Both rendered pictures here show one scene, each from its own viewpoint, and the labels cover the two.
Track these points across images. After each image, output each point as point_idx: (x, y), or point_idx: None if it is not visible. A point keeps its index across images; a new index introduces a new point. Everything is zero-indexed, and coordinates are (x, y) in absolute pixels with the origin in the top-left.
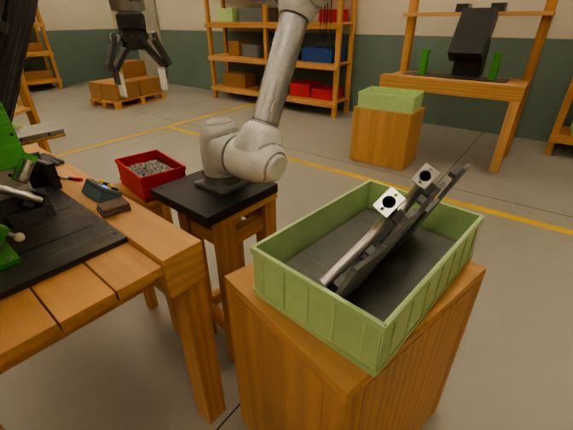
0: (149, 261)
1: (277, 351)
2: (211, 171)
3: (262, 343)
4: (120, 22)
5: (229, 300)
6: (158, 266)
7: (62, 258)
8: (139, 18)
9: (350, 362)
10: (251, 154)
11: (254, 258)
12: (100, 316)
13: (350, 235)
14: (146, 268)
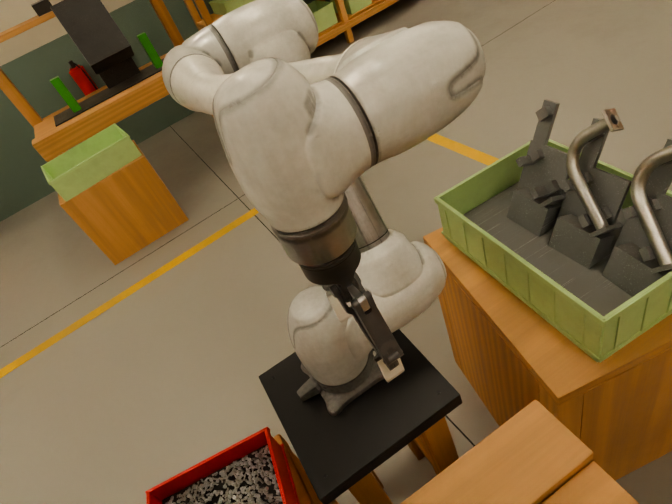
0: (578, 480)
1: (655, 368)
2: (358, 366)
3: (627, 389)
4: (350, 266)
5: (565, 413)
6: (593, 465)
7: None
8: None
9: None
10: (424, 276)
11: (606, 327)
12: None
13: (510, 247)
14: (598, 484)
